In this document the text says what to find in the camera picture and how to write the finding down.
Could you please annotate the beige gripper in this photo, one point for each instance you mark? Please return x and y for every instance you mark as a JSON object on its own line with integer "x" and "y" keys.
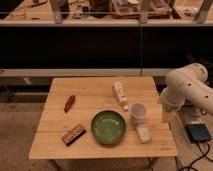
{"x": 167, "y": 115}

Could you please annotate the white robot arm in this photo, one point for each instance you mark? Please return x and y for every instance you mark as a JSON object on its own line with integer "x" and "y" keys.
{"x": 186, "y": 83}

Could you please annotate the black power box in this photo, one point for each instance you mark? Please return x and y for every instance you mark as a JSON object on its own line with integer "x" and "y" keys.
{"x": 198, "y": 133}

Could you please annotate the green bowl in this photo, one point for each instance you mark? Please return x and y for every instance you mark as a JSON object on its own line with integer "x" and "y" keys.
{"x": 108, "y": 127}

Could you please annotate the wooden table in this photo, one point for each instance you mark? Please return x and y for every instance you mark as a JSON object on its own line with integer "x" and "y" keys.
{"x": 93, "y": 95}

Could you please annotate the brown chocolate bar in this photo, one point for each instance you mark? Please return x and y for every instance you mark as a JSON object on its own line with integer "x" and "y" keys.
{"x": 73, "y": 134}

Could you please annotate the red-brown sausage toy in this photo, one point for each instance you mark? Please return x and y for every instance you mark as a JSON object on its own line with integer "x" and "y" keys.
{"x": 69, "y": 103}

